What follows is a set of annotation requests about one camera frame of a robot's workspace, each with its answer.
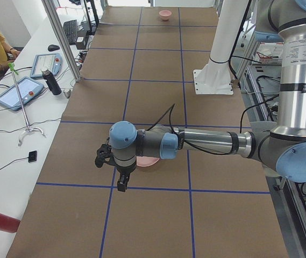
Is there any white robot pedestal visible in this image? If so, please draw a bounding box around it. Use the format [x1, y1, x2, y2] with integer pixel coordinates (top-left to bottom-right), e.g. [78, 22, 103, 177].
[193, 0, 251, 95]

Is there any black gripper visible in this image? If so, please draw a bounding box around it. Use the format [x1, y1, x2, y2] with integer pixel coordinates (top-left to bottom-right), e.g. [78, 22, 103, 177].
[115, 161, 136, 192]

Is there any black square sensor with wire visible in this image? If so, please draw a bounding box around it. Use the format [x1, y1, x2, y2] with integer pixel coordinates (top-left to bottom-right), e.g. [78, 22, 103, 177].
[0, 150, 38, 171]

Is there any teach pendant near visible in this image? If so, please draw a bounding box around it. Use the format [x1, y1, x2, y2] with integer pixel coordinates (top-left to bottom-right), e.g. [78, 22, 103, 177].
[0, 76, 45, 112]

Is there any black computer mouse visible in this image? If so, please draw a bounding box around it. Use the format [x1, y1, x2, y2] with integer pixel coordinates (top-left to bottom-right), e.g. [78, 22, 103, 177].
[47, 44, 60, 52]

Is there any pink plate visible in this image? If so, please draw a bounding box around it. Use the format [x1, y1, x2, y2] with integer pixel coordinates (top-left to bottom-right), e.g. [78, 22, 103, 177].
[137, 156, 160, 167]

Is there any pink bowl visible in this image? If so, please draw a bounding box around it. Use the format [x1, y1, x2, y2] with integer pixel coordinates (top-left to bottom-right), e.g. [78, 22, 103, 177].
[159, 10, 172, 21]

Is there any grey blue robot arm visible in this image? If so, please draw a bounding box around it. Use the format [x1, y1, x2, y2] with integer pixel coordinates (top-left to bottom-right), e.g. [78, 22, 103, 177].
[108, 1, 306, 192]

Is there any metal stand with green clip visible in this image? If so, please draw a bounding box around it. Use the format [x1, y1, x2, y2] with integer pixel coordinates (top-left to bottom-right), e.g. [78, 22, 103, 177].
[9, 63, 45, 147]

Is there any black water bottle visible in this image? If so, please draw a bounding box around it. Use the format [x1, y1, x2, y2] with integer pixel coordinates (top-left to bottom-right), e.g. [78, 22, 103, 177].
[41, 68, 61, 95]

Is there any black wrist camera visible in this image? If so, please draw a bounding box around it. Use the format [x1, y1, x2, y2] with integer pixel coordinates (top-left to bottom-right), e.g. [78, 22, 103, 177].
[95, 137, 116, 168]

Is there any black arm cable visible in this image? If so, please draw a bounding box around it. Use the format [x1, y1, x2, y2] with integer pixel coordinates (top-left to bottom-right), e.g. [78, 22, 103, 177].
[146, 103, 279, 155]

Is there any aluminium frame post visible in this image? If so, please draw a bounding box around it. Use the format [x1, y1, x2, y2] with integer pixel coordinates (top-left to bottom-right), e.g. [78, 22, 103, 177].
[42, 0, 81, 82]

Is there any black keyboard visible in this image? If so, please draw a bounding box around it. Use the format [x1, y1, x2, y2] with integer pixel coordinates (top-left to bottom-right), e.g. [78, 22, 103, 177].
[63, 19, 77, 45]

